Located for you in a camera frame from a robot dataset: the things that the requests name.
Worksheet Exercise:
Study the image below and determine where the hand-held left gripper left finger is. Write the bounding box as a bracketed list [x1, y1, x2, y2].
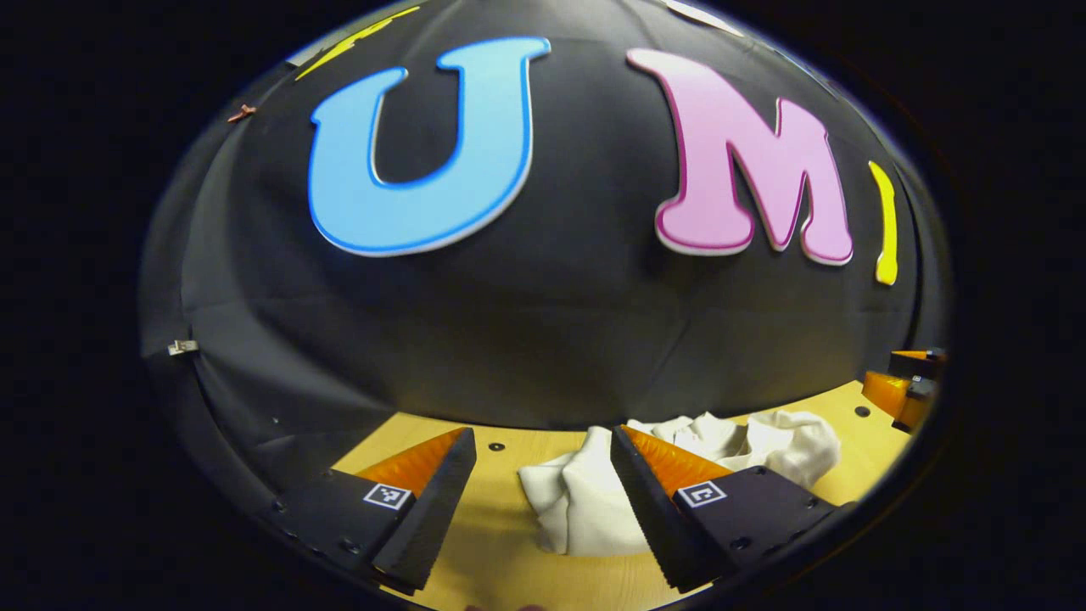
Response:
[267, 427, 478, 595]

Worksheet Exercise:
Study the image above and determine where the black backdrop cloth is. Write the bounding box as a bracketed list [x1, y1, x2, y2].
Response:
[140, 0, 951, 493]

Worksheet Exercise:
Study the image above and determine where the white sweatshirt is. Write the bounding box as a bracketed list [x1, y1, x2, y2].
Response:
[518, 411, 842, 558]

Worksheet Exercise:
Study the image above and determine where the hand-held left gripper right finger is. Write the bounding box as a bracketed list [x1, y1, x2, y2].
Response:
[609, 424, 849, 593]

